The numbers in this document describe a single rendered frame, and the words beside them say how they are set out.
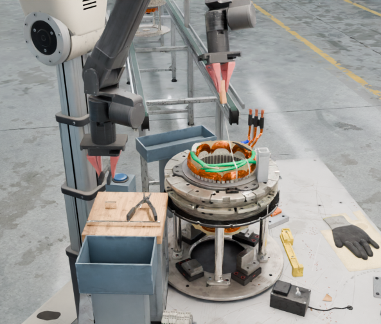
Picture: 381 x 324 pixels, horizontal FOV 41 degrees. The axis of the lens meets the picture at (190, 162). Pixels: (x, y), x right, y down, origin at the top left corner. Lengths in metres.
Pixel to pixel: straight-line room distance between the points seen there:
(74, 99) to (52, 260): 1.53
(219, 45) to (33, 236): 2.12
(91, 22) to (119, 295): 0.76
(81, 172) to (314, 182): 0.91
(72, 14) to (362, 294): 1.10
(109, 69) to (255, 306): 0.76
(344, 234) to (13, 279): 1.79
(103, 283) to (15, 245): 1.99
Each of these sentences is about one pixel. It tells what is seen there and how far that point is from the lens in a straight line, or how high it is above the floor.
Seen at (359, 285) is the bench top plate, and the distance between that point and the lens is 1.60.
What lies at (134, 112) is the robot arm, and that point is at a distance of 1.11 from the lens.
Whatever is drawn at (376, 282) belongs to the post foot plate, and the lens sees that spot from 1.61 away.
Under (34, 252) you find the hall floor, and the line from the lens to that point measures 3.07.
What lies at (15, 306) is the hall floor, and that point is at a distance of 2.75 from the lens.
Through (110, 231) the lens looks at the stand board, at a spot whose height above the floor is 1.07.
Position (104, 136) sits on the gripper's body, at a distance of 1.17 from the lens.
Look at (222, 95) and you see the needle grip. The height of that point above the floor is 1.32.
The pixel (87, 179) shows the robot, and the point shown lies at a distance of 1.69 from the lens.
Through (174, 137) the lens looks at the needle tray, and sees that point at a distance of 1.77.
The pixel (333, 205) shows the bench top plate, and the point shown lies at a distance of 1.93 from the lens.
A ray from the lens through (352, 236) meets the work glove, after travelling 1.75.
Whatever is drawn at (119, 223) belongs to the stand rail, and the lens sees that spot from 1.26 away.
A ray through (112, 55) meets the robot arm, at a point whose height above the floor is 1.48.
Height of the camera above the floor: 1.78
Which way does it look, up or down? 27 degrees down
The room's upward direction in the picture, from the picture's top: straight up
